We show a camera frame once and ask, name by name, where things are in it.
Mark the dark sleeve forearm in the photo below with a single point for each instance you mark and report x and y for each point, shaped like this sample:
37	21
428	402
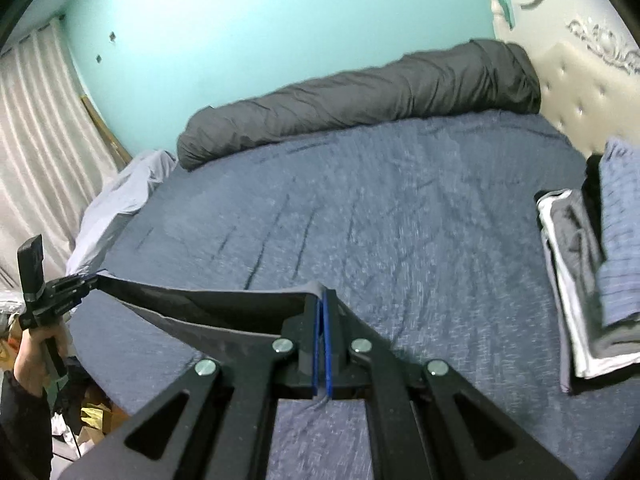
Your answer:
26	447

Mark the cream tufted headboard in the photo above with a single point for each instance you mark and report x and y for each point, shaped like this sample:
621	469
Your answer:
587	62

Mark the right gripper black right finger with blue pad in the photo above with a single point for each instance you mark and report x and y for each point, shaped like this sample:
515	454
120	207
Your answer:
347	378

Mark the beige striped curtain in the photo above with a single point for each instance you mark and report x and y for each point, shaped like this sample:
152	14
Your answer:
53	160

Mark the rolled dark grey duvet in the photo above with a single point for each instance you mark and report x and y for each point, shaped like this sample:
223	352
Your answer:
479	75

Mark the light lavender sheet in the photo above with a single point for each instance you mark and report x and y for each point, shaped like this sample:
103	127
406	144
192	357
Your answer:
119	201

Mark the blue striped folded garment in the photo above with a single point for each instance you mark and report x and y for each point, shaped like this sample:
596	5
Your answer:
618	276

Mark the blue patterned bed sheet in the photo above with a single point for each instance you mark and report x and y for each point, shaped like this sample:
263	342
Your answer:
427	229

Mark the person's left hand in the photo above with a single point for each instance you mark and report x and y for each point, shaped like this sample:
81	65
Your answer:
30	369

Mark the stack of folded clothes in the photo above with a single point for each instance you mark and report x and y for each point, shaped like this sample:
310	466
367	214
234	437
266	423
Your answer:
570	223

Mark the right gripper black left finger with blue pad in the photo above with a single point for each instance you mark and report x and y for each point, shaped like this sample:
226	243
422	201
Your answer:
299	377

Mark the grey garment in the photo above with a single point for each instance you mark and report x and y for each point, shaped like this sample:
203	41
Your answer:
212	320

